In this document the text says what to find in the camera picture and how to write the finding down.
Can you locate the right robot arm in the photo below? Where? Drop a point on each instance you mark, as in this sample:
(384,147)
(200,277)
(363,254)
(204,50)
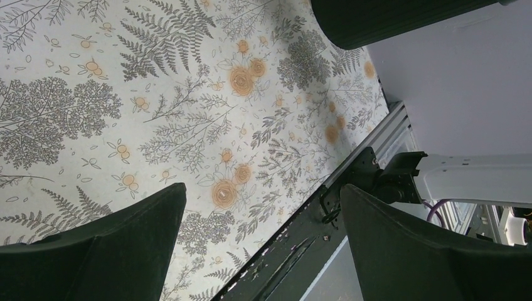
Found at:
(413,177)

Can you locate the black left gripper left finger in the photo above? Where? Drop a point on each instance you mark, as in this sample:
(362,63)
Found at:
(122,256)

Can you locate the floral tablecloth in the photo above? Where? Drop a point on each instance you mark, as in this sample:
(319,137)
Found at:
(104,103)

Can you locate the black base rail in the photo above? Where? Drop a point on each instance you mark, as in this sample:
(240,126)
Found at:
(291,259)

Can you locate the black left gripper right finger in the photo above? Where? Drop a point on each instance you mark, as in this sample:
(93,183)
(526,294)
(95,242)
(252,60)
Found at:
(399,256)

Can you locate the black round bucket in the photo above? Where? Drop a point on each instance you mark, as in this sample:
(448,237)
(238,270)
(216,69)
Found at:
(351,24)

